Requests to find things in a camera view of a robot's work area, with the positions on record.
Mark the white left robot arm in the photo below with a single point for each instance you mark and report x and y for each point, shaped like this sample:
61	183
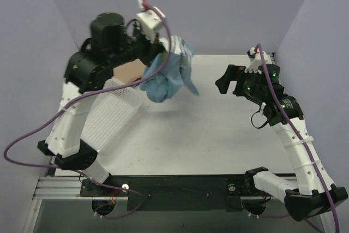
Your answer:
108	47

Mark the aluminium front rail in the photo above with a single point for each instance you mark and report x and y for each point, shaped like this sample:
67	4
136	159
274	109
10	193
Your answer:
58	188

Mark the white perforated plastic basket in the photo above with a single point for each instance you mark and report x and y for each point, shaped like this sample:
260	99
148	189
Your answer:
110	113

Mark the light blue t shirt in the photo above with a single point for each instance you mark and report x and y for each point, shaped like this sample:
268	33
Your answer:
169	71

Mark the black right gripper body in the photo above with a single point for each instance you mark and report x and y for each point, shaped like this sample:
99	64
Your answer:
238	81

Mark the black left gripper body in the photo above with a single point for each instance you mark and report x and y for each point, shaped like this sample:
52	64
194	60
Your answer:
152	50

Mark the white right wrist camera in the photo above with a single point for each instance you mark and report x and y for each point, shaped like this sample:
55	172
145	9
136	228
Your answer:
256	60

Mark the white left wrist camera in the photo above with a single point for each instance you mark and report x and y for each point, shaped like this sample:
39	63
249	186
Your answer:
151	23

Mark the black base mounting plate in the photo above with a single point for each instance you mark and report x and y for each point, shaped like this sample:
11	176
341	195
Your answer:
181	193

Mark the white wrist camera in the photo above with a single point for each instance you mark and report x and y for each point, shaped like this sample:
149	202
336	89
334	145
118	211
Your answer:
256	60
151	23

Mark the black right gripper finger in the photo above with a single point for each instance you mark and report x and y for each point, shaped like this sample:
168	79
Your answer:
223	84
231	73

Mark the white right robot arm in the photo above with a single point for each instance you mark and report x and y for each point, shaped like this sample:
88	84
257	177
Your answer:
309	196

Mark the beige folded t shirt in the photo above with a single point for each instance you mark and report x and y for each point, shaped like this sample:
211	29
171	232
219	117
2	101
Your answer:
129	72

